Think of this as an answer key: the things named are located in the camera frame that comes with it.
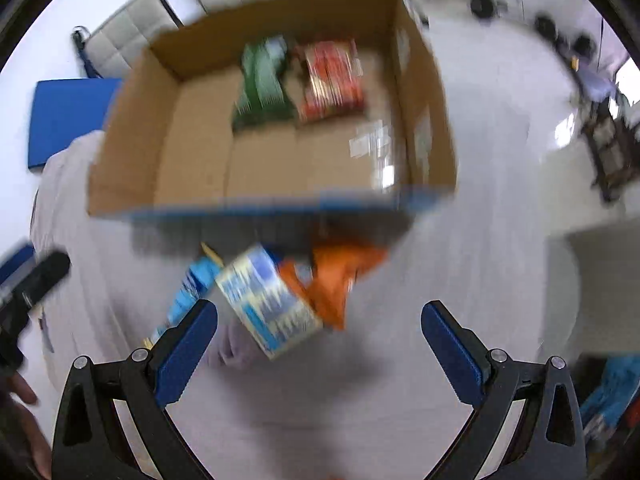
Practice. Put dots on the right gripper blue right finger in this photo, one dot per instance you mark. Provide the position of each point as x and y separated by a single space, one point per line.
461 355

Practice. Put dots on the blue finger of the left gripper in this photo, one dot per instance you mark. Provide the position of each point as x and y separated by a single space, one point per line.
39 281
15 260

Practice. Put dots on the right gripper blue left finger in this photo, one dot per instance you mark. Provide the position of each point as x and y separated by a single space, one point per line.
177 354

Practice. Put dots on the purple soft cloth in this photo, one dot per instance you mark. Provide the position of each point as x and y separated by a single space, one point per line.
233 347

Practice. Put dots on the light blue Nestle pouch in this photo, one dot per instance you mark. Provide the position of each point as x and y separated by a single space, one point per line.
196 285

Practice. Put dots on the yellow blue tissue pack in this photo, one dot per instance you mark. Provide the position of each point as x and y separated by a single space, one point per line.
277 319

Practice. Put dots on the orange snack bag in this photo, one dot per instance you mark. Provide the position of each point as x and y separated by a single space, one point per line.
326 280

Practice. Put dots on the green snack bag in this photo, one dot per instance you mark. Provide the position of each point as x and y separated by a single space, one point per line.
262 97

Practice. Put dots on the red snack bag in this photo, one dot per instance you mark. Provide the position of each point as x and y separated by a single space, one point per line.
333 85

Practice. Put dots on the person's hand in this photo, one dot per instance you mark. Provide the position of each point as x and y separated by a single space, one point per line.
38 444

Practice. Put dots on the grey table cloth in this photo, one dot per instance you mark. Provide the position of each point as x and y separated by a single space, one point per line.
369 402

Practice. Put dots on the grey office chair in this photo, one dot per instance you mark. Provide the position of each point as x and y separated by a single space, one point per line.
592 299

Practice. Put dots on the blue jacket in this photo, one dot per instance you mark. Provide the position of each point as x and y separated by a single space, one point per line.
602 410

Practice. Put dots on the blue foam mat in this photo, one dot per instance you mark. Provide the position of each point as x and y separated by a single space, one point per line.
62 111

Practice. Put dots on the white quilted chair left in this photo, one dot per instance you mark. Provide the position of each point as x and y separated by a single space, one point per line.
111 49

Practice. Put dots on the dark wooden chair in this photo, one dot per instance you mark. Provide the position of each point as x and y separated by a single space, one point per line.
613 144

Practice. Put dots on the cardboard box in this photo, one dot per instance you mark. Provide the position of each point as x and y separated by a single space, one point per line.
169 149

